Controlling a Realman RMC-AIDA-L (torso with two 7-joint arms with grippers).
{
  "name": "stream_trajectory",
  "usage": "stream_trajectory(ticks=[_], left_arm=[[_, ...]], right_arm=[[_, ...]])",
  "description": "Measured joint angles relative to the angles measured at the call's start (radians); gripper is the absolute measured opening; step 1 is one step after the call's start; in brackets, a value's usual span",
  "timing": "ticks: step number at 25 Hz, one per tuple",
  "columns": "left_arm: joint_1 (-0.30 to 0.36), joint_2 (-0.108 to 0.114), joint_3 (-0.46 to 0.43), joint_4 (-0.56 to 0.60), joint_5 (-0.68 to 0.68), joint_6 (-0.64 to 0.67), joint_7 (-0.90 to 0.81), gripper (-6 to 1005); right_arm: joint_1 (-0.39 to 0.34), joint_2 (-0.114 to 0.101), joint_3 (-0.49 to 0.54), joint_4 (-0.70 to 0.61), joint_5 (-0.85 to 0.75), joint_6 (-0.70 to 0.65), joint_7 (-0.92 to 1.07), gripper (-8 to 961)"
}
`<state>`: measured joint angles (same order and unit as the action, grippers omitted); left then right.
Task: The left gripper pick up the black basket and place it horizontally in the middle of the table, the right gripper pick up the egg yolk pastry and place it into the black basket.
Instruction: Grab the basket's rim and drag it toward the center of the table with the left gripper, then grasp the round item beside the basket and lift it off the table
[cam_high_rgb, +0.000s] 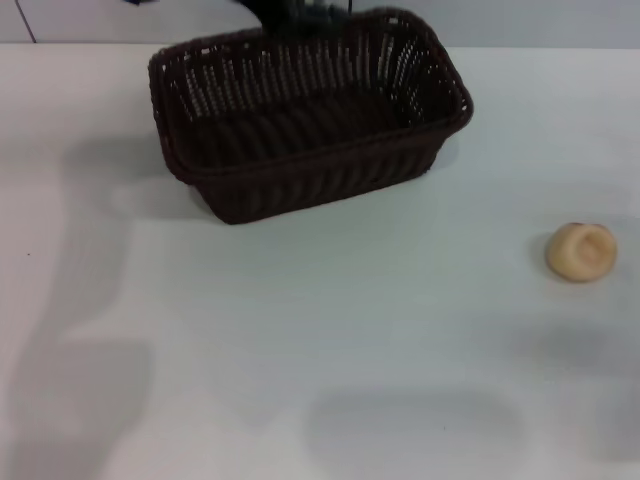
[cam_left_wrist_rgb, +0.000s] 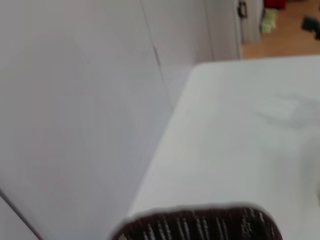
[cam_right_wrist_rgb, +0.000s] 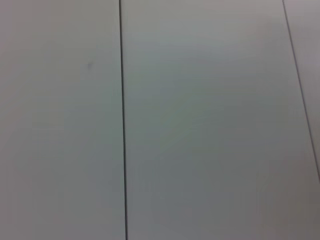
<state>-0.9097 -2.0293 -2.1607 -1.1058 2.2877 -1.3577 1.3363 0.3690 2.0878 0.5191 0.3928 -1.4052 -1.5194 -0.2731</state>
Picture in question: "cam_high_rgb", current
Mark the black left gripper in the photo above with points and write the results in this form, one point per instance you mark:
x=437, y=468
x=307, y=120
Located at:
x=292, y=15

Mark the black woven plastic basket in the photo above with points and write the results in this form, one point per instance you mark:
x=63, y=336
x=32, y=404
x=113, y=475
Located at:
x=310, y=175

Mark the peach shaped cream bun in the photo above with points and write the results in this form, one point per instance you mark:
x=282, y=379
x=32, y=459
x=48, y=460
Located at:
x=580, y=252

